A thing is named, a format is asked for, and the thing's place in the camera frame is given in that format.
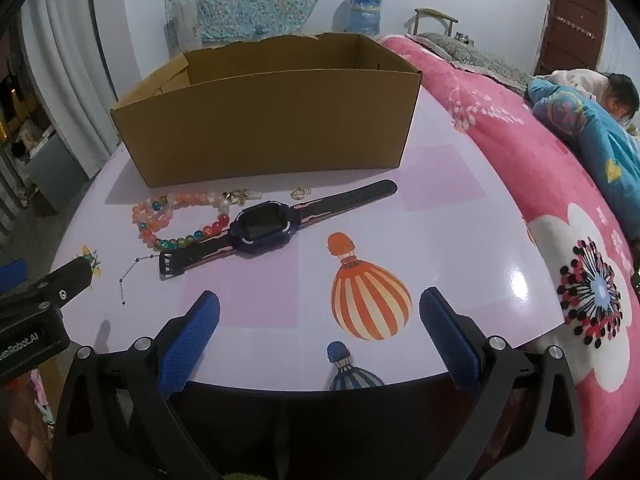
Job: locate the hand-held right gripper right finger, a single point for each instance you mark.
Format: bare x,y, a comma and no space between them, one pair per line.
452,347

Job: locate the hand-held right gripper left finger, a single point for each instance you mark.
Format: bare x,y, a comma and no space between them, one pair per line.
189,347

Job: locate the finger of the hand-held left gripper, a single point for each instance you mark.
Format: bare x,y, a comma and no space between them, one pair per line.
11,275
70,280

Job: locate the dark blue smart watch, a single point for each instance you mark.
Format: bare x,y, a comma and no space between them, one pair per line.
262,225

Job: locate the brown cardboard box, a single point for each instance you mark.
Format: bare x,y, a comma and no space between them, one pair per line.
280,130

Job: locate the grey cabinet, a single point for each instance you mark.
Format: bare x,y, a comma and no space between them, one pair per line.
55,165

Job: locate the gold butterfly charm cluster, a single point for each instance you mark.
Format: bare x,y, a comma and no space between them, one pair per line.
235,196

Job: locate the pink floral blanket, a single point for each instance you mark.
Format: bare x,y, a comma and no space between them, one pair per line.
525,170

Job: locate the white curtain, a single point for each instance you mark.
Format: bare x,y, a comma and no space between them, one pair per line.
65,60

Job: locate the blue patterned quilt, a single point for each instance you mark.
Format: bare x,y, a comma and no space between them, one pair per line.
585,125

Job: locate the grey blanket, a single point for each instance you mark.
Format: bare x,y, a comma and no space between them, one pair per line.
470,57

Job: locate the wooden chair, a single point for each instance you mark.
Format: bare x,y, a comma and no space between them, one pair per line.
435,15

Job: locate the brown door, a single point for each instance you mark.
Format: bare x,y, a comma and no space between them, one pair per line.
570,25

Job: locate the blue water jug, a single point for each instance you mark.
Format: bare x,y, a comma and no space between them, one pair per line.
359,12

